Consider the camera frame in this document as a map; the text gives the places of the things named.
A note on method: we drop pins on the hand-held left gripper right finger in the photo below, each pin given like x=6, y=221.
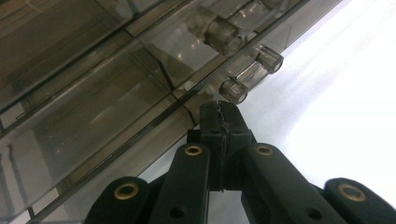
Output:
x=236, y=130

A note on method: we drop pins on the smoky transparent drawer box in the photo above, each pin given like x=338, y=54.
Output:
x=93, y=93

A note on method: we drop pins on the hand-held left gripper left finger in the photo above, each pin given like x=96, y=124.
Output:
x=211, y=137

